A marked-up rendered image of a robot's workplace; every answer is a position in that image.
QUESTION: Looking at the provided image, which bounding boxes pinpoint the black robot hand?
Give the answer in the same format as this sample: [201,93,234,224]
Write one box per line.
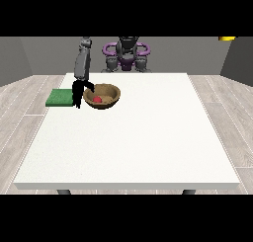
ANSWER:
[71,78,96,110]

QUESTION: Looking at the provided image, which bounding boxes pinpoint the brown wooden bowl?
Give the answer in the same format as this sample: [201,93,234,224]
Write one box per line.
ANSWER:
[82,83,122,111]

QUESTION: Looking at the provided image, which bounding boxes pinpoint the green square pad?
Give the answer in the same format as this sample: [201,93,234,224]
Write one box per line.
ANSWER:
[44,88,74,108]

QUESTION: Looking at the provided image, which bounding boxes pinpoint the grey robot trunk purple rings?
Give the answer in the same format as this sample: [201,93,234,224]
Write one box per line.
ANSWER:
[101,37,153,73]

